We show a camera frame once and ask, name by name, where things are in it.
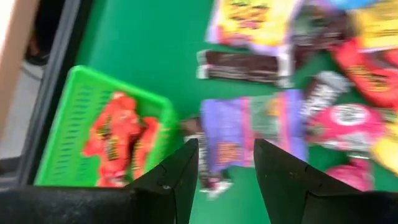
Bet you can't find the green plastic basket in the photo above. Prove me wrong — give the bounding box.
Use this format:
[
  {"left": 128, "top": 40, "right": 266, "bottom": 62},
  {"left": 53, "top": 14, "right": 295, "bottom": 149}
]
[{"left": 33, "top": 64, "right": 178, "bottom": 188}]

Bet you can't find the brown silver chocolate bar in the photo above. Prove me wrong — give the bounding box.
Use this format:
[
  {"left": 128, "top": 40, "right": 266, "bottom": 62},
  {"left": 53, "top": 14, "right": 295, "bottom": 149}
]
[{"left": 298, "top": 70, "right": 351, "bottom": 121}]

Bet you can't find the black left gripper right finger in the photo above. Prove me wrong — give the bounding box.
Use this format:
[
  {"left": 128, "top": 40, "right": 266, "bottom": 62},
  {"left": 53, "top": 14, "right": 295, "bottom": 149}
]
[{"left": 253, "top": 138, "right": 398, "bottom": 224}]

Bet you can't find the pink candy packet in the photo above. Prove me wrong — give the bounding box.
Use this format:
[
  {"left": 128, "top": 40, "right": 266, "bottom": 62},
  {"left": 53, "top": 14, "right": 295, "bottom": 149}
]
[
  {"left": 325, "top": 157, "right": 376, "bottom": 193},
  {"left": 307, "top": 103, "right": 387, "bottom": 152}
]

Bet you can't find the beige wooden desk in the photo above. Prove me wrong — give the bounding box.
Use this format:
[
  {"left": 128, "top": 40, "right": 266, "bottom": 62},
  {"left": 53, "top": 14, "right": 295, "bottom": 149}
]
[{"left": 0, "top": 0, "right": 40, "bottom": 142}]

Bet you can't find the green table mat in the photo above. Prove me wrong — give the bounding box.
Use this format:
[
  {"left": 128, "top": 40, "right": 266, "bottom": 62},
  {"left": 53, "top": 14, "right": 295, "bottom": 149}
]
[{"left": 74, "top": 0, "right": 398, "bottom": 224}]

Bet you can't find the red candy packet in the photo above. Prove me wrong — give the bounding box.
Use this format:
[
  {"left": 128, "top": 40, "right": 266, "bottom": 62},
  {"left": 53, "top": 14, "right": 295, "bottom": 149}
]
[{"left": 330, "top": 37, "right": 398, "bottom": 109}]

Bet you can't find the yellow purple candy packet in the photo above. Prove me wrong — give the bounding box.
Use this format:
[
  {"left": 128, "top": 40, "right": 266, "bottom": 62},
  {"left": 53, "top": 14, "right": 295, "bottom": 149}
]
[{"left": 205, "top": 0, "right": 305, "bottom": 56}]

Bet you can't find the orange candy wrapper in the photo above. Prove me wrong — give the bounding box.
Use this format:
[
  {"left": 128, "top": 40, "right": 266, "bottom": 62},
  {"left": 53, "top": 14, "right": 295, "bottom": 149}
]
[
  {"left": 131, "top": 116, "right": 163, "bottom": 182},
  {"left": 81, "top": 91, "right": 143, "bottom": 188}
]

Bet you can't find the black table frame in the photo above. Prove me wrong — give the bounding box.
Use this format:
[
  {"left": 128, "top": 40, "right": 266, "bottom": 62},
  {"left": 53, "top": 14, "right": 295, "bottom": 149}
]
[{"left": 0, "top": 0, "right": 96, "bottom": 191}]

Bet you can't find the blue candy packet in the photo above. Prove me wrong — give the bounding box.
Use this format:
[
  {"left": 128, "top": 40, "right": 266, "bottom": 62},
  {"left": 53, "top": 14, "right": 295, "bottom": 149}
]
[{"left": 328, "top": 0, "right": 376, "bottom": 11}]

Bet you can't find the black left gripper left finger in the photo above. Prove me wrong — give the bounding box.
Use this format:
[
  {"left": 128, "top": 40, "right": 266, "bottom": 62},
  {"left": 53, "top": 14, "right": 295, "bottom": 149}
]
[{"left": 0, "top": 138, "right": 200, "bottom": 224}]

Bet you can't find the black white shoe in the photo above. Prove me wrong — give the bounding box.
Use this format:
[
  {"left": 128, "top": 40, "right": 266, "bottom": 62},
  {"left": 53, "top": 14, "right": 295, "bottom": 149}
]
[{"left": 24, "top": 29, "right": 52, "bottom": 67}]

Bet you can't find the brown white chocolate bar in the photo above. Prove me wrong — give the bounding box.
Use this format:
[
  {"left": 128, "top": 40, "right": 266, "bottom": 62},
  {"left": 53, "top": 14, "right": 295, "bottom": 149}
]
[{"left": 180, "top": 116, "right": 234, "bottom": 200}]

